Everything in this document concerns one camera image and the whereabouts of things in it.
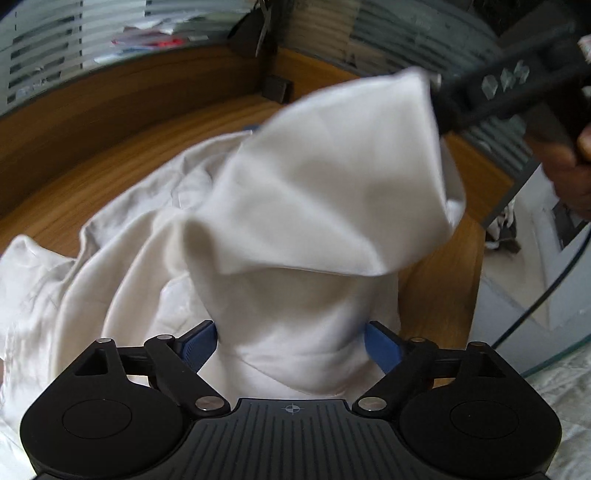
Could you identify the black face mask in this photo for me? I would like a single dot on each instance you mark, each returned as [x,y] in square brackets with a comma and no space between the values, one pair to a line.
[244,27]

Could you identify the person's right hand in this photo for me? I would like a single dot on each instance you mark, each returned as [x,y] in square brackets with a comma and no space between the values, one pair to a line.
[568,180]

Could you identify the black partition bracket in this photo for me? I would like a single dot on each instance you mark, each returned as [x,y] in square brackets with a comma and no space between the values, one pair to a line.
[277,87]

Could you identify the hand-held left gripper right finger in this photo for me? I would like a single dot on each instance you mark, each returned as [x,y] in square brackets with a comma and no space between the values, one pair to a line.
[381,346]

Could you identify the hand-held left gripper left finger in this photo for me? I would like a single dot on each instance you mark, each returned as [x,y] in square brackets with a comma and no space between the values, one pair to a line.
[201,344]

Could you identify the white fleece garment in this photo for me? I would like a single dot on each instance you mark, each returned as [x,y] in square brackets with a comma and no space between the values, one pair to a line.
[568,424]

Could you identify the pile of papers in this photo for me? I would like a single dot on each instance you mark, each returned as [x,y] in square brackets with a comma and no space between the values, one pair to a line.
[147,37]

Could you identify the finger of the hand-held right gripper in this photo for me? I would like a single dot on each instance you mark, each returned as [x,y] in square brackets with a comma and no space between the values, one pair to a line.
[445,106]

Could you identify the cream satin shirt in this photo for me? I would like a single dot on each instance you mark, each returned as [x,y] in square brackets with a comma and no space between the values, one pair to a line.
[300,184]

